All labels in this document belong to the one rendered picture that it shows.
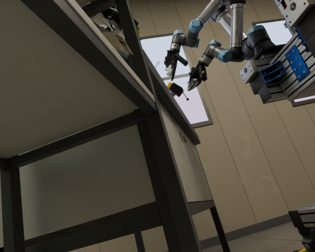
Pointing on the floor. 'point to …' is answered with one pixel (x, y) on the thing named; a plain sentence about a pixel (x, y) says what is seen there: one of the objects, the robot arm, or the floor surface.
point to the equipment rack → (68, 97)
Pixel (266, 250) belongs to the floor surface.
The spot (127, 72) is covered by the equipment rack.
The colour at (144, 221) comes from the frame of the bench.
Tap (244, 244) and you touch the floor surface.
